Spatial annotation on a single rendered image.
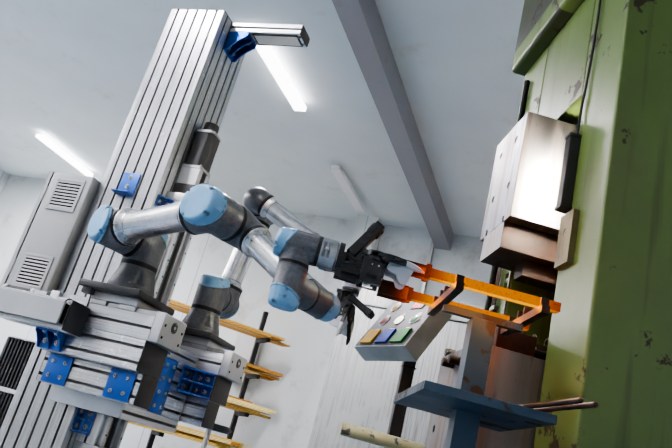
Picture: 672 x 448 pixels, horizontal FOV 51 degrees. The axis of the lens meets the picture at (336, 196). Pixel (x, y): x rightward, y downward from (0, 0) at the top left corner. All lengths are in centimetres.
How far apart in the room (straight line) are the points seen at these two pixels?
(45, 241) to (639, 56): 207
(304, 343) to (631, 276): 764
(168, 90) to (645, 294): 181
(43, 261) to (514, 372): 162
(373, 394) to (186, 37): 293
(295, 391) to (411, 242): 245
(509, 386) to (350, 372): 300
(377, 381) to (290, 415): 441
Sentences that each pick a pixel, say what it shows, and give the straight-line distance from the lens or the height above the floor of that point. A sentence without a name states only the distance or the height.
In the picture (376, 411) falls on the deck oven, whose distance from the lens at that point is 496.
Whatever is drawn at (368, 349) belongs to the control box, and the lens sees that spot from 288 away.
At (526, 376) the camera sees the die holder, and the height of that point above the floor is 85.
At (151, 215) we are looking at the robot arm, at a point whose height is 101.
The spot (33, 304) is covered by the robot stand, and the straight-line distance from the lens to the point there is 228.
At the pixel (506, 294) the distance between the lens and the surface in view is 176.
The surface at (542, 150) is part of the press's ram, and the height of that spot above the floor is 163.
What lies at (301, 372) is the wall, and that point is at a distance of 938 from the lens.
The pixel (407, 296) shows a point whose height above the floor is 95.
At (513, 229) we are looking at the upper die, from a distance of 241.
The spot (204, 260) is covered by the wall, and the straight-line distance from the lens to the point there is 1041.
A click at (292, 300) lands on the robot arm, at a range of 165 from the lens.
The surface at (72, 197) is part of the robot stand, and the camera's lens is 273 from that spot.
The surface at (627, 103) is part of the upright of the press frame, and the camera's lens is 226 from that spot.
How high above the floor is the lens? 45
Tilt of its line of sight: 21 degrees up
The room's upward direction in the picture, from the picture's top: 15 degrees clockwise
